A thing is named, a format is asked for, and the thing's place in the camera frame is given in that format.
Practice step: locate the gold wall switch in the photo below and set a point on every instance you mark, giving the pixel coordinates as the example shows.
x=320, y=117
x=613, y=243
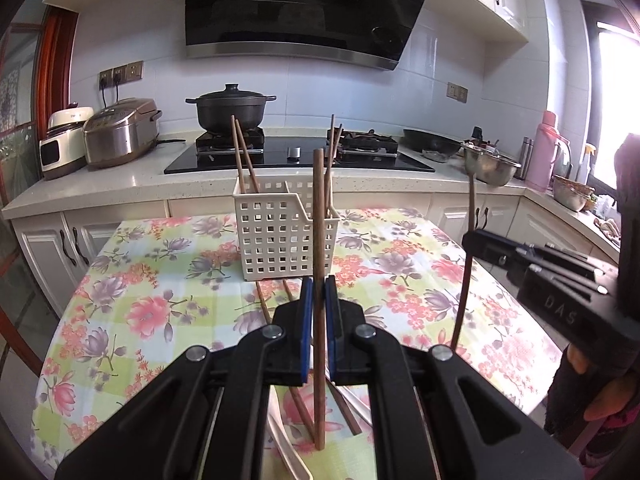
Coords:
x=457, y=91

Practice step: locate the person's right hand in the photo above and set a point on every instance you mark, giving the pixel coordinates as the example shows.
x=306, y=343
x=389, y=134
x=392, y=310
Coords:
x=615, y=402

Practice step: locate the black frying pan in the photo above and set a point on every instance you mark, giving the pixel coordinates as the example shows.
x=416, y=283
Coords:
x=430, y=140

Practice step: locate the red wooden glass door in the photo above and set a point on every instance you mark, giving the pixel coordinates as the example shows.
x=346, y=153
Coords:
x=55, y=60

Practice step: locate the dark cooking utensils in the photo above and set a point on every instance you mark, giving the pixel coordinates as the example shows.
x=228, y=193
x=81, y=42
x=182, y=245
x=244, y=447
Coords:
x=477, y=135

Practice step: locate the black glass gas cooktop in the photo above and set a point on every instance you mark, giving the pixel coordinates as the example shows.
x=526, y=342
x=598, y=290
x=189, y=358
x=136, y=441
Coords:
x=300, y=160

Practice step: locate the gold wall socket panel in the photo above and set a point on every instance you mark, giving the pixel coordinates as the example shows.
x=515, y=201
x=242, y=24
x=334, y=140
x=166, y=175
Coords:
x=122, y=72

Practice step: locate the black range hood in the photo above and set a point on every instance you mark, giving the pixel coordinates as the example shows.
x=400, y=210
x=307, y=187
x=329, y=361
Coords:
x=300, y=5

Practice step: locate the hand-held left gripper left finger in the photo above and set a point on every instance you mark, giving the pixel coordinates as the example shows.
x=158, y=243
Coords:
x=306, y=332

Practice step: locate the person's right forearm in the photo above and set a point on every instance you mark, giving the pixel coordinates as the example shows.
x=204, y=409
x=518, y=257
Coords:
x=617, y=440

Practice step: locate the white perforated plastic basket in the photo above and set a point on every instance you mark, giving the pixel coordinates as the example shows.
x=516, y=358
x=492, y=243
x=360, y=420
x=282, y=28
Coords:
x=270, y=230

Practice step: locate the pink thermos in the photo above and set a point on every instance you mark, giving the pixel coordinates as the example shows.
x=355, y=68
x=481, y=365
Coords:
x=544, y=155

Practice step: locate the small steel bowl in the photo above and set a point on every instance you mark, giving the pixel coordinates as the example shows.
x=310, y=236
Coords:
x=572, y=195

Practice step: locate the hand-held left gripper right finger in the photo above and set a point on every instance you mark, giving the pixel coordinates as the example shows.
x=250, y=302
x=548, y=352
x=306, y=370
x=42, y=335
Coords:
x=331, y=332

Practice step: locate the silver rice cooker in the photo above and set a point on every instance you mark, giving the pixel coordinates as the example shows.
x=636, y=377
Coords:
x=117, y=132

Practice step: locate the clear kettle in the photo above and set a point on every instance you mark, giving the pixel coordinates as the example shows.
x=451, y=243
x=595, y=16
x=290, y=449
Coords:
x=564, y=160

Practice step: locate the brown wooden chopstick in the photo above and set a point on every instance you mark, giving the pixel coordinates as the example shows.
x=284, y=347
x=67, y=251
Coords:
x=247, y=160
x=347, y=412
x=236, y=150
x=336, y=160
x=263, y=302
x=318, y=210
x=462, y=300
x=331, y=150

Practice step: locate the slim steel bottle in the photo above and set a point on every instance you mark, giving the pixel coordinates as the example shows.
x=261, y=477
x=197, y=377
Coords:
x=525, y=157

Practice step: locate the window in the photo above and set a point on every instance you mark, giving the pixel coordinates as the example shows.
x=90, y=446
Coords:
x=615, y=85

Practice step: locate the floral tablecloth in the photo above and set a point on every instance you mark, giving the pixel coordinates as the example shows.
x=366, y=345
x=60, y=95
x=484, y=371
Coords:
x=150, y=310

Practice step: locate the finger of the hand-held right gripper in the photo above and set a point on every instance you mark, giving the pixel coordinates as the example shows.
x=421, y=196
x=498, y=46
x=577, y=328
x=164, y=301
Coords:
x=492, y=250

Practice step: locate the black lidded pot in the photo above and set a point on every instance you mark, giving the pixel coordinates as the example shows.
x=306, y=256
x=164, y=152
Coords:
x=230, y=107

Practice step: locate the large steel mixing bowl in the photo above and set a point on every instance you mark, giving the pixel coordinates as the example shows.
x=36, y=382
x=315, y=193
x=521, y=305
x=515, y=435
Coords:
x=492, y=167

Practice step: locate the black burner grate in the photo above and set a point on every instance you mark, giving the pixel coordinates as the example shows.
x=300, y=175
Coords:
x=220, y=141
x=370, y=142

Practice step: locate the white small cooker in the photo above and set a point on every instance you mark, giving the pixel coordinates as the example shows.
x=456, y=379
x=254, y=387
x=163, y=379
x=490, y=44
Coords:
x=60, y=150

